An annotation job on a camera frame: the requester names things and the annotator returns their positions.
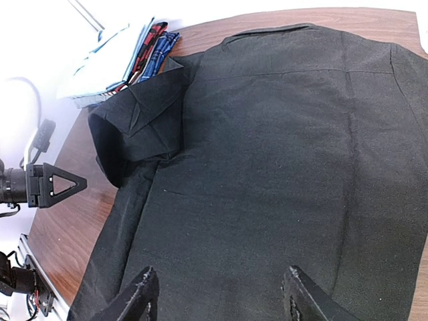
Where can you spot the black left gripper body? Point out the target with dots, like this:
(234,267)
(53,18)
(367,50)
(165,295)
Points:
(34,176)

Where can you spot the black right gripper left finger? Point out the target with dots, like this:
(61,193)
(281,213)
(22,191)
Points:
(139,298)

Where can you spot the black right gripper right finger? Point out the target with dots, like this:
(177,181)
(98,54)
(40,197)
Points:
(304,300)

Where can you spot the black long sleeve shirt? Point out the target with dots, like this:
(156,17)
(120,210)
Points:
(298,145)

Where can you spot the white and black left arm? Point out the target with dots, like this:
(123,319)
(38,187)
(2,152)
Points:
(13,190)

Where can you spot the light blue folded shirt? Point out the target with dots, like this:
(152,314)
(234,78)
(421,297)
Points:
(109,62)

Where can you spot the red plaid folded shirt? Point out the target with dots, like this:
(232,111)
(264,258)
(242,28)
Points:
(146,49)

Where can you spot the aluminium front rail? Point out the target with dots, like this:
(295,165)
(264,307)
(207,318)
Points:
(47,300)

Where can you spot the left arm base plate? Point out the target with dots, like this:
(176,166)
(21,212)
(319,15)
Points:
(18,280)

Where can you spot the left aluminium corner post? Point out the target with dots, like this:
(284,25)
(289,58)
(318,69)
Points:
(85,13)

